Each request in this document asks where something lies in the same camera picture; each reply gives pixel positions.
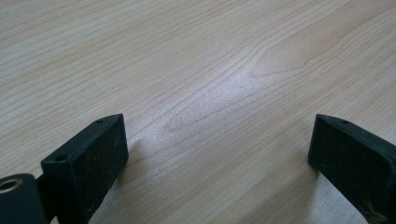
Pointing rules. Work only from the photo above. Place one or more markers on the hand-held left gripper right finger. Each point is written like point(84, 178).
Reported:
point(355, 168)

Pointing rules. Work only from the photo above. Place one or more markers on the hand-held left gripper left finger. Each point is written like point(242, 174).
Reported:
point(84, 168)

